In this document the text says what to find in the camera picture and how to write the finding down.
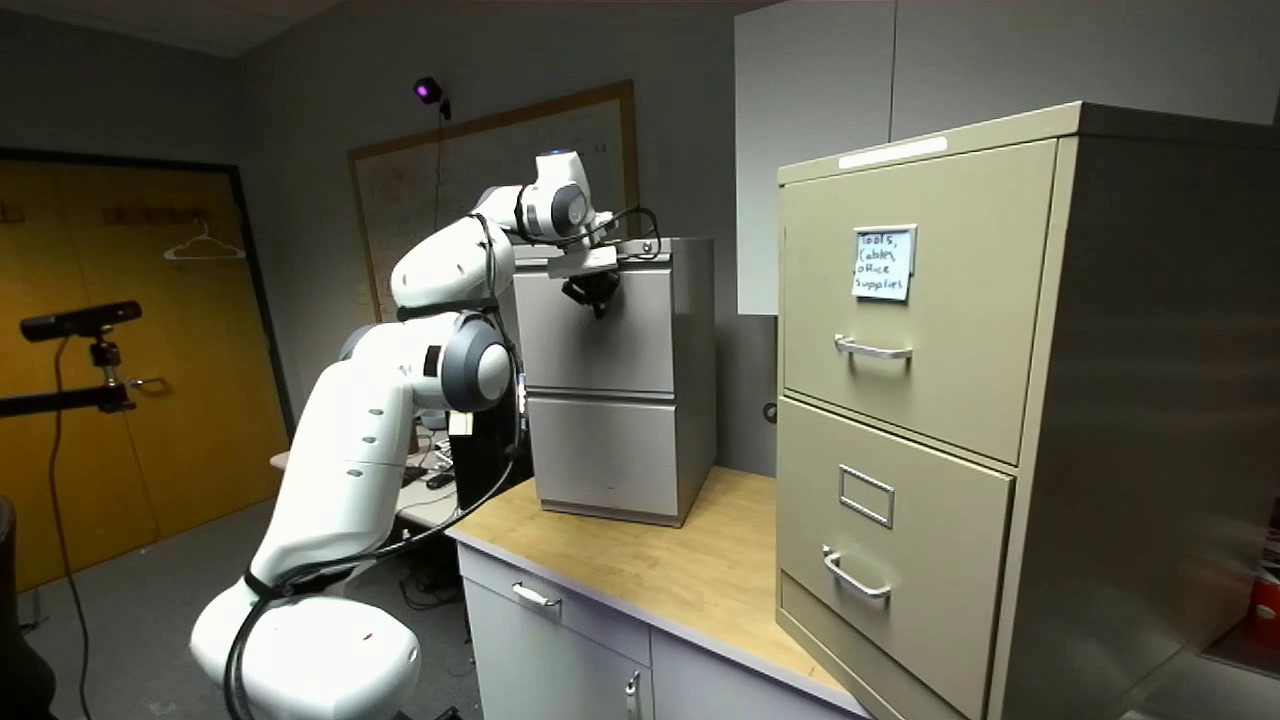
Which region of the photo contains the white desk base cabinet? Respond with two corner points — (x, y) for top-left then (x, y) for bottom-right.
(453, 542), (862, 720)

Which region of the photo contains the beige metal file cabinet body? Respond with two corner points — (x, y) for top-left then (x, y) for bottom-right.
(772, 102), (1280, 720)

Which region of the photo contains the wood framed whiteboard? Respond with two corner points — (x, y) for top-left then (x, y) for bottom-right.
(342, 79), (644, 328)

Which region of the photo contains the grey cabinet drawer without slot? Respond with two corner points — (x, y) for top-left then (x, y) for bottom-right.
(506, 266), (683, 405)

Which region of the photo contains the wire coat hanger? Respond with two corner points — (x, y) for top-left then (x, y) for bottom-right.
(158, 226), (253, 270)

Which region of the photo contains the beige drawer with label holder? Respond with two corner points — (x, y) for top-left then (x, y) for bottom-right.
(772, 394), (1020, 720)

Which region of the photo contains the beige drawer with note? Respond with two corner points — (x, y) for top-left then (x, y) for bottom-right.
(774, 138), (1059, 468)

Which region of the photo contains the white handwritten note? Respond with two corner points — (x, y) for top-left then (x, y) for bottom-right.
(847, 220), (921, 308)

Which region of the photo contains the black camera on tripod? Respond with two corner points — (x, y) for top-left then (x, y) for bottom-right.
(0, 296), (148, 425)

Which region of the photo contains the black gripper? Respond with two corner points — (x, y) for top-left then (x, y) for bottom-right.
(557, 261), (627, 322)

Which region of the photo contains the small grey file cabinet body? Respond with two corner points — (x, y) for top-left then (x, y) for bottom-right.
(506, 233), (721, 530)

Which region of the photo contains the red object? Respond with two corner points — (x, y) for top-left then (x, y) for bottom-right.
(1238, 496), (1280, 659)

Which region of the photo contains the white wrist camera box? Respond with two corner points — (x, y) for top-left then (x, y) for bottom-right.
(544, 235), (625, 286)

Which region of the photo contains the grey cabinet drawer bottom one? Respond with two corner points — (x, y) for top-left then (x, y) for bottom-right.
(523, 394), (683, 526)

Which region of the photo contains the purple lit wall camera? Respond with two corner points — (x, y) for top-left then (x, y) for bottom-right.
(408, 71), (455, 123)

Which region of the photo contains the black computer tower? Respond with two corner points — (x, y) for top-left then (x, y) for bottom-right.
(442, 398), (536, 517)

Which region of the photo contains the yellow door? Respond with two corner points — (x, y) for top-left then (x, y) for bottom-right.
(0, 146), (290, 591)

